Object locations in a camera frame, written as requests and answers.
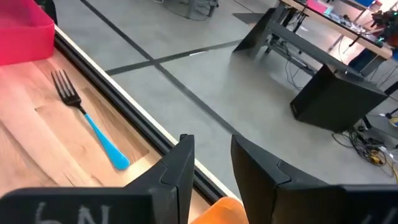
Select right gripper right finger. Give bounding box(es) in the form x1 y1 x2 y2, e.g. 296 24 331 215
231 134 398 224

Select tangled floor cables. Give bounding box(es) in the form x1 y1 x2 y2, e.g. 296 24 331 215
330 123 398 185

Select wooden workbench black legs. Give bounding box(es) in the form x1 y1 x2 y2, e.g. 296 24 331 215
232 0 398 134

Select red plastic bin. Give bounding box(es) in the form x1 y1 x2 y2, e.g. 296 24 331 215
0 0 56 67

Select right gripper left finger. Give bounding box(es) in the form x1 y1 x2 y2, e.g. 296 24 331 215
0 133 196 224

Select grey metal chair legs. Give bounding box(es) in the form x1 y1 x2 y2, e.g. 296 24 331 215
154 0 220 21

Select orange plastic bin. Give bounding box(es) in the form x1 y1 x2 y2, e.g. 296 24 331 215
190 196 249 224

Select blue handled fork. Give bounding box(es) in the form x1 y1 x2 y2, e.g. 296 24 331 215
50 69 131 171

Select black frame bracket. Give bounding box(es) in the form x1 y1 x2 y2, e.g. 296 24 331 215
33 0 59 26

